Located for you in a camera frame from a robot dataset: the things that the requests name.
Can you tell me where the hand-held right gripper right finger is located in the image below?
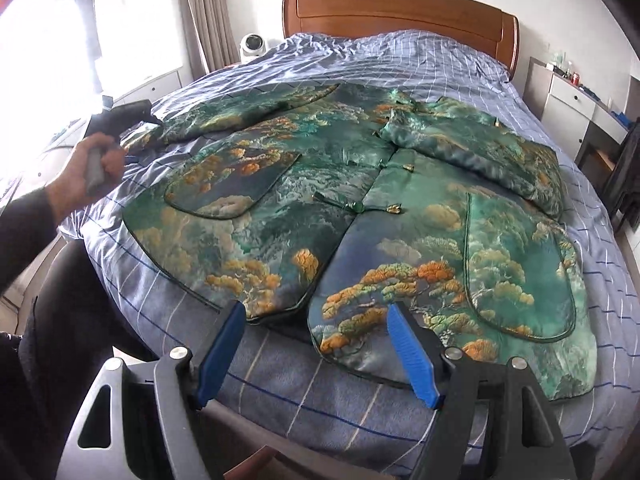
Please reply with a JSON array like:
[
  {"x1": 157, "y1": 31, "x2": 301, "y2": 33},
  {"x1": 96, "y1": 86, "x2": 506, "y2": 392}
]
[{"x1": 386, "y1": 302, "x2": 578, "y2": 480}]

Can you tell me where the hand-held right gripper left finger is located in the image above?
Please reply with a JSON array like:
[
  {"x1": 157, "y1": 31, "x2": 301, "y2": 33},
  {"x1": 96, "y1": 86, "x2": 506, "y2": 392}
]
[{"x1": 57, "y1": 300, "x2": 247, "y2": 480}]

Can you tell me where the green printed padded jacket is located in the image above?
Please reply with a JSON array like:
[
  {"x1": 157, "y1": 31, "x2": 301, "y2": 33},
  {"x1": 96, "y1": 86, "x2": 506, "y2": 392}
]
[{"x1": 120, "y1": 82, "x2": 601, "y2": 403}]

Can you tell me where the person's left forearm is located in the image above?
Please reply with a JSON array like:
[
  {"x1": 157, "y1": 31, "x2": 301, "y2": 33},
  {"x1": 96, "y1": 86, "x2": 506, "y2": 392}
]
[{"x1": 0, "y1": 185, "x2": 67, "y2": 301}]

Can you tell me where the person's left hand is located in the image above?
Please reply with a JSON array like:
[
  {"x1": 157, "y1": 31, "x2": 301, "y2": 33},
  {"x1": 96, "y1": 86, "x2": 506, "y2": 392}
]
[{"x1": 45, "y1": 133, "x2": 127, "y2": 207}]

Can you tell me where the white window seat cabinet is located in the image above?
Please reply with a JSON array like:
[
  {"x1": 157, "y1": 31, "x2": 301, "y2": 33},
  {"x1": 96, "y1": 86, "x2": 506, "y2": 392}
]
[{"x1": 107, "y1": 69, "x2": 183, "y2": 107}]

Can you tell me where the beige curtain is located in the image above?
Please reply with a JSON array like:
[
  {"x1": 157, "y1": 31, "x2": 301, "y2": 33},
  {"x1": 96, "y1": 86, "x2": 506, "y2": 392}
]
[{"x1": 177, "y1": 0, "x2": 242, "y2": 77}]

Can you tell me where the white round fan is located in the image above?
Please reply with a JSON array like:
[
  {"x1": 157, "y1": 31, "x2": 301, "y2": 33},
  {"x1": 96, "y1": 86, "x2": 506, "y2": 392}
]
[{"x1": 239, "y1": 34, "x2": 268, "y2": 65}]

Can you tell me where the person's dark clothing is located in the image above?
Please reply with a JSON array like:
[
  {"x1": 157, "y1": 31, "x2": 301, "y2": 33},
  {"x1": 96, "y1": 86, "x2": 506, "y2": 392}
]
[{"x1": 0, "y1": 240, "x2": 161, "y2": 480}]

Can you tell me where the black jacket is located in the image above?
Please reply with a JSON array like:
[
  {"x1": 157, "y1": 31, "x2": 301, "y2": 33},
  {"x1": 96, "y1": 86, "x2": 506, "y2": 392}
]
[{"x1": 600, "y1": 120, "x2": 640, "y2": 233}]

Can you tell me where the white desk with drawers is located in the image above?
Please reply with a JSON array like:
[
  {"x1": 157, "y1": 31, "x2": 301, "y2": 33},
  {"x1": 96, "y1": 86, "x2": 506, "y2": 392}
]
[{"x1": 522, "y1": 56, "x2": 632, "y2": 162}]

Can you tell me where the bed with blue checked duvet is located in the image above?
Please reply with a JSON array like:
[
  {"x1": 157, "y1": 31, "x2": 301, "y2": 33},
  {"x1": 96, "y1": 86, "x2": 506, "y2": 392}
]
[{"x1": 57, "y1": 30, "x2": 640, "y2": 477}]

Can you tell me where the wooden headboard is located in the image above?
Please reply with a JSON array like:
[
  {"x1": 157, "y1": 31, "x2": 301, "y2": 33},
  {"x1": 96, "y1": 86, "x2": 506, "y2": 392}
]
[{"x1": 282, "y1": 0, "x2": 521, "y2": 81}]

